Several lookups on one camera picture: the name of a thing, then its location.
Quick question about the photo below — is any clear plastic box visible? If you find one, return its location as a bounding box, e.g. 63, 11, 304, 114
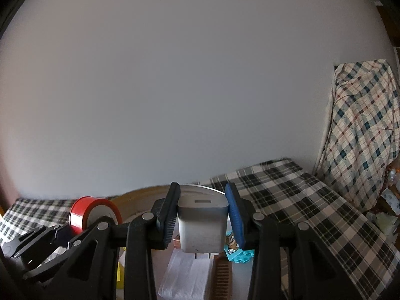
158, 251, 213, 300

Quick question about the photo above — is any teal toy block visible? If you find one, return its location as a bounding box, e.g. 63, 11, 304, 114
225, 229, 255, 265

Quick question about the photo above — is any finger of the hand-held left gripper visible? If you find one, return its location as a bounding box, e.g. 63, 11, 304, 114
4, 224, 77, 258

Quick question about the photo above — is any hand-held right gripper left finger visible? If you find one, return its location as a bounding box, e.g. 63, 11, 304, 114
23, 182, 182, 300

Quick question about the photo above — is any round blue cookie tin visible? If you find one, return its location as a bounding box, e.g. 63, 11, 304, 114
108, 184, 260, 300

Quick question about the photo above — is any red tape roll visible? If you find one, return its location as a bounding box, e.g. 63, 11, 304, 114
69, 196, 123, 236

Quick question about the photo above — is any assorted clutter pile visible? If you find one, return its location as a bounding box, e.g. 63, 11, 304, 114
365, 162, 400, 238

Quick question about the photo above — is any white charger plug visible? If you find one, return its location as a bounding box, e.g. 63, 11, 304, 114
177, 193, 230, 258

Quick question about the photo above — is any brown wooden comb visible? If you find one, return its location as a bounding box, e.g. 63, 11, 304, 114
210, 254, 233, 300

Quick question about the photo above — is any yellow face toy block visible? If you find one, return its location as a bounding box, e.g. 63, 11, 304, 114
116, 247, 126, 282

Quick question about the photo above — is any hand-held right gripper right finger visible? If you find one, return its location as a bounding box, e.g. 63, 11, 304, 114
224, 182, 376, 300

